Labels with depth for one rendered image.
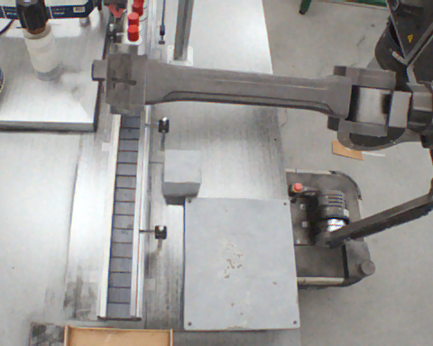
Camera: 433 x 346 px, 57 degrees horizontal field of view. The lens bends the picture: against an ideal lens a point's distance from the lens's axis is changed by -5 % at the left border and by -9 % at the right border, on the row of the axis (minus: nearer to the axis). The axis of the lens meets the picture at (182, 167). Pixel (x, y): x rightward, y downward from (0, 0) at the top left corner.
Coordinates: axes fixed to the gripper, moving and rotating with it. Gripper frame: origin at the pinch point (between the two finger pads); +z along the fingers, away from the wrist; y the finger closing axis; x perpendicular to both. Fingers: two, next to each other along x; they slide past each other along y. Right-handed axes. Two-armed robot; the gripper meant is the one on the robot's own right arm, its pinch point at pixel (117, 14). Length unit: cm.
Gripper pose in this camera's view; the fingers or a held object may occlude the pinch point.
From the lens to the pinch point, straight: 135.0
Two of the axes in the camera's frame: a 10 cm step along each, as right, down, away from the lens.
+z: -0.7, 4.7, 8.8
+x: 10.0, 0.5, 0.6
